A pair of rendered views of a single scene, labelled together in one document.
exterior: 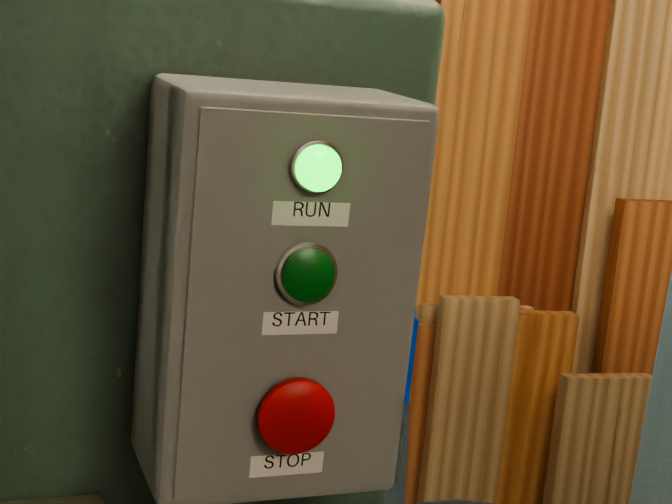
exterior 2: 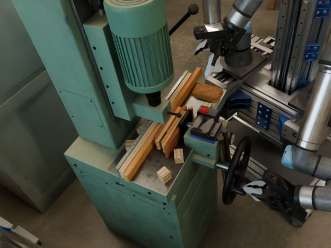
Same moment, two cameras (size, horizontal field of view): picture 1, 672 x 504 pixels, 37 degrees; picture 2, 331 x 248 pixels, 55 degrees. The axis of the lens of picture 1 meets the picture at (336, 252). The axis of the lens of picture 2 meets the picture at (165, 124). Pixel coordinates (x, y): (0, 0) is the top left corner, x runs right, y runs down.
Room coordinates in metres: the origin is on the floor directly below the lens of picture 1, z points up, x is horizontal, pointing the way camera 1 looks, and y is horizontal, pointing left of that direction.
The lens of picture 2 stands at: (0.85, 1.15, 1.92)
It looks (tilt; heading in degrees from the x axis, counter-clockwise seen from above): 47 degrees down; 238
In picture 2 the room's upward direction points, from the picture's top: 10 degrees counter-clockwise
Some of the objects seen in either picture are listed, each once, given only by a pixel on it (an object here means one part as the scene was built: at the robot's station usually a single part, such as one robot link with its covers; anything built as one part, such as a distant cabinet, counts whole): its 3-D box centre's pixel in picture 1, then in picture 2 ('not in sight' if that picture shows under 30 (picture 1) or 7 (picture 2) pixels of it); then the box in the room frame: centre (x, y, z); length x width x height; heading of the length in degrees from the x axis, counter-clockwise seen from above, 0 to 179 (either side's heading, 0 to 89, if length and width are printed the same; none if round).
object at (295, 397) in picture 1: (296, 416); not in sight; (0.36, 0.01, 1.36); 0.03 x 0.01 x 0.03; 112
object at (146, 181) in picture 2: not in sight; (188, 137); (0.32, 0.46, 0.87); 0.61 x 0.30 x 0.06; 22
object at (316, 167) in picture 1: (318, 168); not in sight; (0.36, 0.01, 1.46); 0.02 x 0.01 x 0.02; 112
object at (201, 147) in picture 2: not in sight; (206, 136); (0.29, 0.53, 0.92); 0.15 x 0.13 x 0.09; 22
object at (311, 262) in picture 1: (308, 275); not in sight; (0.36, 0.01, 1.42); 0.02 x 0.01 x 0.02; 112
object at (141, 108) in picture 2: not in sight; (152, 108); (0.40, 0.35, 1.03); 0.14 x 0.07 x 0.09; 112
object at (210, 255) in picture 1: (276, 287); not in sight; (0.39, 0.02, 1.40); 0.10 x 0.06 x 0.16; 112
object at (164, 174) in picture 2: not in sight; (164, 174); (0.53, 0.56, 0.92); 0.04 x 0.04 x 0.04; 1
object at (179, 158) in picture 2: not in sight; (179, 156); (0.44, 0.53, 0.92); 0.04 x 0.03 x 0.04; 53
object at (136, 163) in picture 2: not in sight; (167, 117); (0.34, 0.35, 0.92); 0.67 x 0.02 x 0.04; 22
